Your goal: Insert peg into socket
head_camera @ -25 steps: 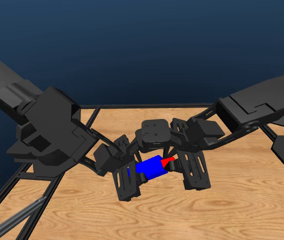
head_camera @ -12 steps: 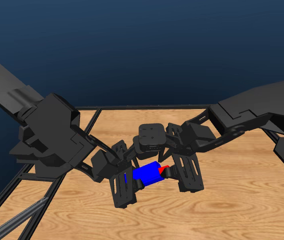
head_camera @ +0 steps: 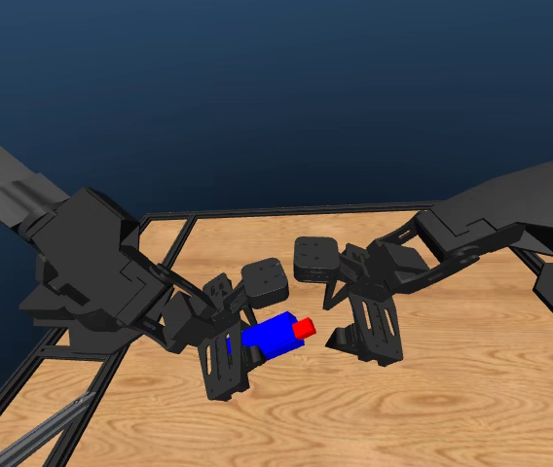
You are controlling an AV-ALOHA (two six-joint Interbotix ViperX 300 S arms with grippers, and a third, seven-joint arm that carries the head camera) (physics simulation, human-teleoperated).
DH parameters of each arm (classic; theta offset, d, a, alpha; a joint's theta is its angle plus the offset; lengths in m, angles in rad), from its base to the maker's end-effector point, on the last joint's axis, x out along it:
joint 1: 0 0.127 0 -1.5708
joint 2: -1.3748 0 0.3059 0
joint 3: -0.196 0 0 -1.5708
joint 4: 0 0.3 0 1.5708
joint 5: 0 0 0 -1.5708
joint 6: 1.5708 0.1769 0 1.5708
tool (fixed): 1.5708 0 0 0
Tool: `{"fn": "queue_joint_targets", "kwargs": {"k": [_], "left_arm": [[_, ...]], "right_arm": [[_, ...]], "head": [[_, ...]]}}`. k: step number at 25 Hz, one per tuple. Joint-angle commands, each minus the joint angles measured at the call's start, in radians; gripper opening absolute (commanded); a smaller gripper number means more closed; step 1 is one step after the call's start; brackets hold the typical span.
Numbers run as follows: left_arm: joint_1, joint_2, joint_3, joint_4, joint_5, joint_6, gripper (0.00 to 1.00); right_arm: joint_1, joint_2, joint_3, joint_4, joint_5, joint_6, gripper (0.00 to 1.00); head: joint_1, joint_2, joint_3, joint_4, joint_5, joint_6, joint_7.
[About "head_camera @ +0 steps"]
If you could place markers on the blue hollow socket block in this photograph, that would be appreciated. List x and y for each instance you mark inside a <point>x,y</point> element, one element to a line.
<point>271,335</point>

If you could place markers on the black table frame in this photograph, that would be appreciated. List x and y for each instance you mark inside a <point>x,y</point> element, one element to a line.
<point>281,210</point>

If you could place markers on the thin red peg bar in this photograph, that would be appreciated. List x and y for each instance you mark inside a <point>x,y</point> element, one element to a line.
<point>304,328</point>

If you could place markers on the grey aluminium strut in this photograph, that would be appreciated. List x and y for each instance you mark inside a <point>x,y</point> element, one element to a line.
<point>38,430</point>

